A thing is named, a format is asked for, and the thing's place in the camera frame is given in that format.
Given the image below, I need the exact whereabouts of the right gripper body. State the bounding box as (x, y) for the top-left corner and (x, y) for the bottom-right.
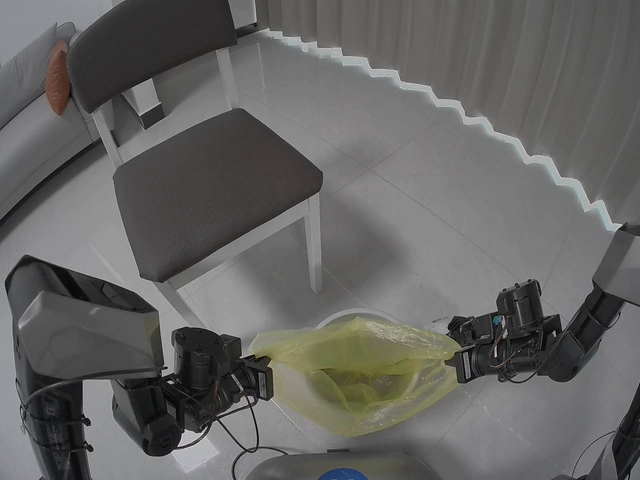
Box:
(456, 343), (501, 385)

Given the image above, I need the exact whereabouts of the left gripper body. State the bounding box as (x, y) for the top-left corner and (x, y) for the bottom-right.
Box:
(229, 358), (276, 402)

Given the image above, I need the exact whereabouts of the black plastic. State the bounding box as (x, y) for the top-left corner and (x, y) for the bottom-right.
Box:
(447, 317), (477, 343)

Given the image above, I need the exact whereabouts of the yellow plastic bag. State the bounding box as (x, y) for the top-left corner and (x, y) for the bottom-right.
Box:
(250, 317), (458, 436)

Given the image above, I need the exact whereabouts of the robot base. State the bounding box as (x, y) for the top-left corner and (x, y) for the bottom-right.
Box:
(252, 450), (441, 480)

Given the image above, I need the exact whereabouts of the white trash bin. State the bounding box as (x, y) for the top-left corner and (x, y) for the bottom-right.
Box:
(306, 309), (420, 419)

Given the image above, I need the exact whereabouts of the grey white chair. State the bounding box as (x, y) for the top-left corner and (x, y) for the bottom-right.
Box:
(65, 0), (326, 331)

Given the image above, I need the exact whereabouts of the pale grey sofa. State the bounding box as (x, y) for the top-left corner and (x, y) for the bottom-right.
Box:
(0, 22), (108, 221)

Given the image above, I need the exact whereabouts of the white curtain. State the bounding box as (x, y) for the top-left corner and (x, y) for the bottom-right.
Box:
(252, 0), (640, 235)

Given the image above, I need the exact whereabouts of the orange cushion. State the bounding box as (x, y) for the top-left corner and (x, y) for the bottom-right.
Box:
(45, 40), (71, 116)

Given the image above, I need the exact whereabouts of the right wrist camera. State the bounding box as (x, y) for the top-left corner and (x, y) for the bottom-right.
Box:
(476, 312), (507, 343)

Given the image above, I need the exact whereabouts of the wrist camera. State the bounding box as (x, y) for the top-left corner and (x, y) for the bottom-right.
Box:
(220, 335), (244, 364)
(476, 312), (507, 343)

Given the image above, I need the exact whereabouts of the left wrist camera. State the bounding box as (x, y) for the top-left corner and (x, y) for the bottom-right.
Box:
(220, 335), (244, 364)

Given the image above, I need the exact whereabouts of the black cable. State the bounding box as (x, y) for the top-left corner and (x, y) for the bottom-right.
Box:
(177, 393), (263, 456)
(231, 447), (293, 480)

